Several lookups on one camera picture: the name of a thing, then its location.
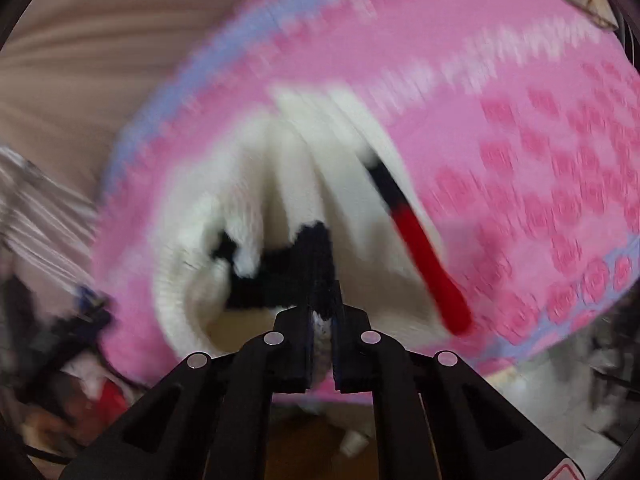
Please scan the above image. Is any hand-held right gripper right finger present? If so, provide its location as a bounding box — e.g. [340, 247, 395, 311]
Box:
[333, 305, 586, 480]

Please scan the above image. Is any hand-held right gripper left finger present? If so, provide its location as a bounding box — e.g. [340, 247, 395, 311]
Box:
[60, 305, 314, 480]

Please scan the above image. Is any white red black knit sweater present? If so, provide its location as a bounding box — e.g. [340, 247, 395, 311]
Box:
[152, 87, 475, 396]

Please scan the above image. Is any white paper cup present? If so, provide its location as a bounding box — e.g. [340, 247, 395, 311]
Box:
[340, 430, 369, 459]

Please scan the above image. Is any white cloth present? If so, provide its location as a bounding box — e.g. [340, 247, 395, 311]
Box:
[492, 345, 616, 461]

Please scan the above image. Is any blue packet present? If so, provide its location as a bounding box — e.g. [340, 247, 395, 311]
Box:
[74, 284, 108, 313]

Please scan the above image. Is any pink floral bedsheet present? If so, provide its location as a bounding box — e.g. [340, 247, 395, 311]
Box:
[92, 0, 640, 403]

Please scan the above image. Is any beige curtain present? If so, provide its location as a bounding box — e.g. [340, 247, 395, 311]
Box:
[0, 0, 311, 181]

